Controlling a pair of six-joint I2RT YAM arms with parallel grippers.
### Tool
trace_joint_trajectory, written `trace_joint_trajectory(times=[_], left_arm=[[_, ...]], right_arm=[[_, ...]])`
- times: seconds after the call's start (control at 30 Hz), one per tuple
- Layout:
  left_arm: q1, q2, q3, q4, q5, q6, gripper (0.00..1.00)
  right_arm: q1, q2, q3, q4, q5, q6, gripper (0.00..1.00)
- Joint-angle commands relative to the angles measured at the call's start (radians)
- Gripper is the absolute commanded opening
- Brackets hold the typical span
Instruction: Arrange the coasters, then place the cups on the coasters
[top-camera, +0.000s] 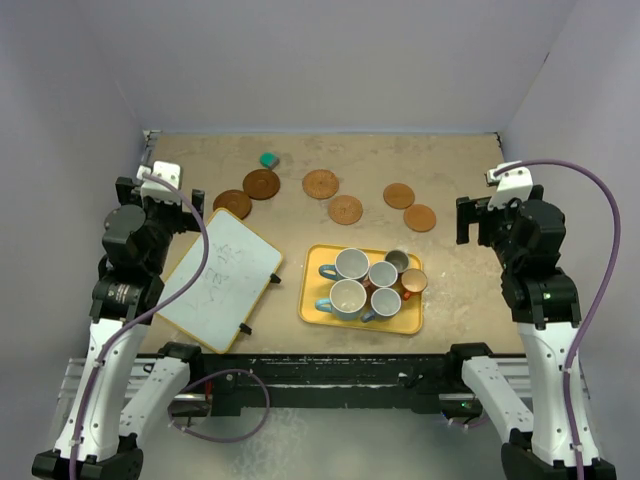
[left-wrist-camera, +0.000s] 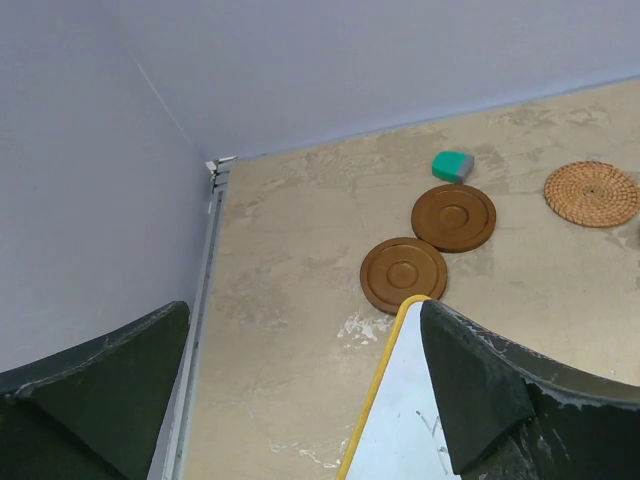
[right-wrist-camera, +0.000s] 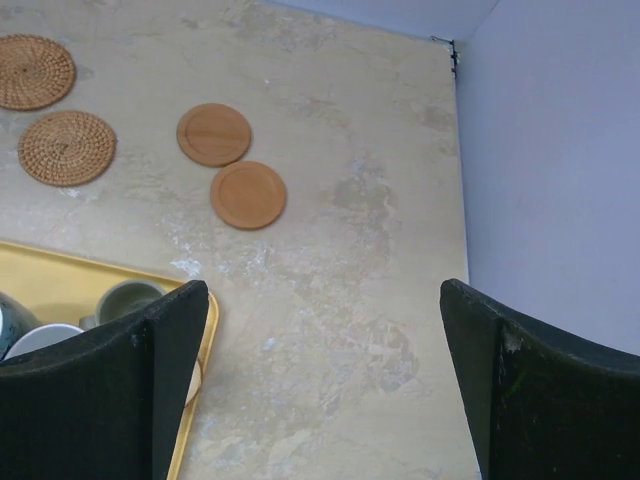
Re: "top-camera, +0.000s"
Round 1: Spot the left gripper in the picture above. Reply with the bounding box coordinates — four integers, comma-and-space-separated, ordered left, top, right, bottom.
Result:
117, 178, 200, 274

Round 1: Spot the dark wooden saucer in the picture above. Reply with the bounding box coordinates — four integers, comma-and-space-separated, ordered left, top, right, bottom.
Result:
212, 189, 252, 219
243, 169, 280, 200

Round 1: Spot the light wooden coaster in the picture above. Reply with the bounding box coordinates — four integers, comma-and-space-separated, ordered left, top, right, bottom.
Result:
403, 204, 437, 232
383, 183, 415, 209

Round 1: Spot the woven rattan coaster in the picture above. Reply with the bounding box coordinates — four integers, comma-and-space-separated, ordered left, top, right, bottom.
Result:
328, 195, 363, 225
302, 169, 339, 200

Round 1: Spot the blue mug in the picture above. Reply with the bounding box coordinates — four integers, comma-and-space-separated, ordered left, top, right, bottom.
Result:
318, 248, 370, 281
361, 288, 402, 323
315, 279, 368, 321

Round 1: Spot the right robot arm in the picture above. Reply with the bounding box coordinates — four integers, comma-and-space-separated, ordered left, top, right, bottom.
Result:
444, 186, 616, 479

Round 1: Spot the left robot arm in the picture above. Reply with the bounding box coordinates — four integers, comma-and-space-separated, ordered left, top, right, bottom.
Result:
32, 169, 206, 479

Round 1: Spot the small grey cup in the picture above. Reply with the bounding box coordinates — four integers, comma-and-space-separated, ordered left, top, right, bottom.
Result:
384, 249, 410, 275

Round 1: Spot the yellow framed whiteboard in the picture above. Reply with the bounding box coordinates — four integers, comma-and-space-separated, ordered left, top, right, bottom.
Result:
159, 208, 283, 353

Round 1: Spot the orange copper mug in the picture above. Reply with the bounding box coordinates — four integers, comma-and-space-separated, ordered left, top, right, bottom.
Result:
400, 268, 428, 300

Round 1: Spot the green whiteboard eraser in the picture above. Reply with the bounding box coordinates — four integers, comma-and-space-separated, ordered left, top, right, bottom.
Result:
259, 152, 280, 170

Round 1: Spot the pink printed mug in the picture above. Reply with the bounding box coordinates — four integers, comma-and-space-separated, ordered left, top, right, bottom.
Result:
363, 261, 398, 295

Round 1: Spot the yellow tray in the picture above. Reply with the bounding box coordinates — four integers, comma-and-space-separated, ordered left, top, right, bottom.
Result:
298, 244, 423, 335

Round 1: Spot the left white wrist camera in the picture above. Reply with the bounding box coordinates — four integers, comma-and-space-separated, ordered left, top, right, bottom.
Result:
137, 161, 182, 204

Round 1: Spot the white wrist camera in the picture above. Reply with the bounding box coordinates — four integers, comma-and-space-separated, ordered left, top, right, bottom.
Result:
137, 161, 182, 204
485, 163, 533, 211

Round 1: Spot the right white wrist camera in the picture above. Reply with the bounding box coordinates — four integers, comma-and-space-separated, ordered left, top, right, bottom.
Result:
485, 163, 533, 211

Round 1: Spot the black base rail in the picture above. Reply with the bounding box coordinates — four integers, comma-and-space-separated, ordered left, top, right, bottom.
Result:
191, 343, 524, 417

